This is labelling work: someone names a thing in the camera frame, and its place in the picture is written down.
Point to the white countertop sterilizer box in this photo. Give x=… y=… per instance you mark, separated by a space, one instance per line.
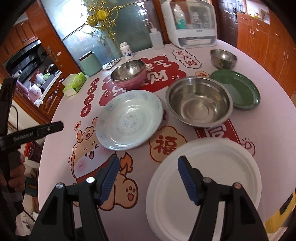
x=190 y=24

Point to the mint green canister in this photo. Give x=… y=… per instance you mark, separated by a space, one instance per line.
x=90 y=64

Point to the wooden cabinet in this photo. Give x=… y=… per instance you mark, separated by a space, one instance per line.
x=271 y=46

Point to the large stainless steel bowl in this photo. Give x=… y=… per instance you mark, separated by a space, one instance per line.
x=199 y=101

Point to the person's left hand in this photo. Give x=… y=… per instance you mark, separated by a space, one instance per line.
x=17 y=181

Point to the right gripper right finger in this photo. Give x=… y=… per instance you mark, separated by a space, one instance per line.
x=241 y=220

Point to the clear squeeze bottle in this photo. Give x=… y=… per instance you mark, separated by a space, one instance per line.
x=155 y=36

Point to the green plate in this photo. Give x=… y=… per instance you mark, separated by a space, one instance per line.
x=244 y=93

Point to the white pill bottle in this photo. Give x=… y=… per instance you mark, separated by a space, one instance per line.
x=126 y=51

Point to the green tissue pack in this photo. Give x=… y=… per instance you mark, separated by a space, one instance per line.
x=73 y=83

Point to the small stainless steel bowl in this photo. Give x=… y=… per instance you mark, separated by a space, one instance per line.
x=223 y=59

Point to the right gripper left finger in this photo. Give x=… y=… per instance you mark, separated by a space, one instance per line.
x=71 y=212

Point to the pale blue ceramic plate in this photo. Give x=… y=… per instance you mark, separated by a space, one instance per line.
x=129 y=120

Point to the gold ornament stand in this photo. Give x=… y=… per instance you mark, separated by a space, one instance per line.
x=105 y=25

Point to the printed pink tablecloth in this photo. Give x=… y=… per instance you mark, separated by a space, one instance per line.
x=267 y=133

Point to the pink steel-lined bowl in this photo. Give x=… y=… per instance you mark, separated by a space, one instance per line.
x=130 y=75

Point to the white paper plate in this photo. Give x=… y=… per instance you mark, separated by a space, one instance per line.
x=170 y=212

